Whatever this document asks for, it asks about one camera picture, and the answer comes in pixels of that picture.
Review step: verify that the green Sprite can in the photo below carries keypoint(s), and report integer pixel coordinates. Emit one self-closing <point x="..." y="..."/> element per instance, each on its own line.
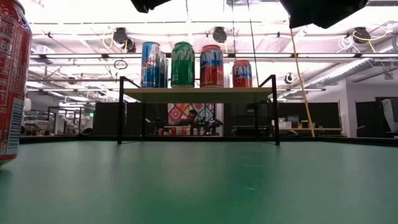
<point x="183" y="65"/>

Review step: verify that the red Fanta can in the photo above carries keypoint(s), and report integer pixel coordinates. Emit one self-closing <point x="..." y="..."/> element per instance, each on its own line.
<point x="242" y="74"/>
<point x="211" y="67"/>
<point x="14" y="93"/>

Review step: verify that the wooden shelf with black legs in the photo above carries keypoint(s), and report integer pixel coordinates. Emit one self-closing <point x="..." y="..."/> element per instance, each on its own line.
<point x="202" y="95"/>

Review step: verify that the black ceiling fixture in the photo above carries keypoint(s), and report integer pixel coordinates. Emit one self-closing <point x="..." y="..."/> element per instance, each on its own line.
<point x="130" y="46"/>
<point x="219" y="35"/>
<point x="289" y="77"/>
<point x="119" y="35"/>
<point x="360" y="34"/>

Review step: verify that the colourful printed panel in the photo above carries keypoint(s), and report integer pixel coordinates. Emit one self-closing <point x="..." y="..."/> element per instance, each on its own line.
<point x="177" y="113"/>

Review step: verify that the person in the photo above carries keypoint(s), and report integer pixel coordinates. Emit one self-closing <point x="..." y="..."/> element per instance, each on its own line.
<point x="191" y="116"/>

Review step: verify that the green table mat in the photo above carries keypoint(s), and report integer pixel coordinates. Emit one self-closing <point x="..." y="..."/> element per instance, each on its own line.
<point x="217" y="186"/>

